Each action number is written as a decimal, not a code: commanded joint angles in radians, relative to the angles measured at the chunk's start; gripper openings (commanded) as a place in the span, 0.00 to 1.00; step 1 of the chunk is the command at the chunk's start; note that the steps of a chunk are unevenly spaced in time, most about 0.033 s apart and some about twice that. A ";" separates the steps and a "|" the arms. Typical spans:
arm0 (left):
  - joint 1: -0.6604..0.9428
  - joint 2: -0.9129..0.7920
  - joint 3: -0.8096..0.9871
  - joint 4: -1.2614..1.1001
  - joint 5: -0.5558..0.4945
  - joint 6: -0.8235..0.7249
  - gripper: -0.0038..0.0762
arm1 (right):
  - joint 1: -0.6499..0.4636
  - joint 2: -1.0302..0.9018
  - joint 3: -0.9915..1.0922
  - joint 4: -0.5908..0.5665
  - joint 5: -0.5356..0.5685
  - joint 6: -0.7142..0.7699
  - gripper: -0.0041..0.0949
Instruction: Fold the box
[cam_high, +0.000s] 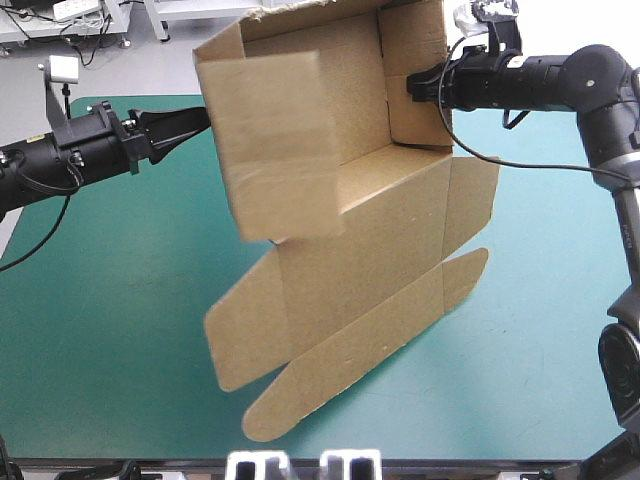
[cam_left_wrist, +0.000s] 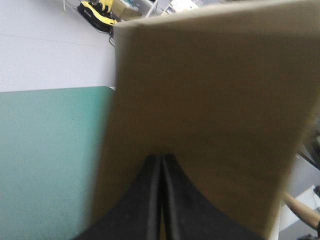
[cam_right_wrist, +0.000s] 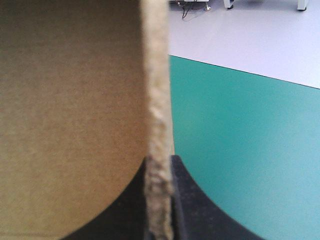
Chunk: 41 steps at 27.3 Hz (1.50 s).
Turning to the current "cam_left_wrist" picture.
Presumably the yellow robot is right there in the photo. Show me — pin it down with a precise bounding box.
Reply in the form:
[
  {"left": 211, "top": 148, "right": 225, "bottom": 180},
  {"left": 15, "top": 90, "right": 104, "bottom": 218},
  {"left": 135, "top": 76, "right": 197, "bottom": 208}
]
[{"left": 76, "top": 0, "right": 119, "bottom": 32}]

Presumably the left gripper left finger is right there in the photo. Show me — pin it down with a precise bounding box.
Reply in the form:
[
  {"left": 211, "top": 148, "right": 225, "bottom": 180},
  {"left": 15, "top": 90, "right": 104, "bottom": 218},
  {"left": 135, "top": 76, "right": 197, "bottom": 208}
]
[{"left": 74, "top": 154, "right": 162, "bottom": 240}]

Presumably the brown cardboard box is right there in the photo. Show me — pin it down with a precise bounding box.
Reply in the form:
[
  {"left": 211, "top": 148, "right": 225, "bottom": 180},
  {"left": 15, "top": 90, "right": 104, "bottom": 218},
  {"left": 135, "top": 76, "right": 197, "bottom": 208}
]
[{"left": 91, "top": 0, "right": 320, "bottom": 240}]

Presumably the wooden chair leg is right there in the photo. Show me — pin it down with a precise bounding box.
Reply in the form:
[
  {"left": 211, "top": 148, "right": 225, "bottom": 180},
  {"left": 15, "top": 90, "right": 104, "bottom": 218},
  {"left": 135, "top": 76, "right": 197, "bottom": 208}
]
[{"left": 282, "top": 191, "right": 320, "bottom": 229}]

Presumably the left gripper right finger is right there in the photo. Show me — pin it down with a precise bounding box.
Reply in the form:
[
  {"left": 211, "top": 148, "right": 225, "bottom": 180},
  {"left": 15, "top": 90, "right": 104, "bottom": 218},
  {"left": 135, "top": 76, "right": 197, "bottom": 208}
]
[{"left": 161, "top": 153, "right": 266, "bottom": 240}]

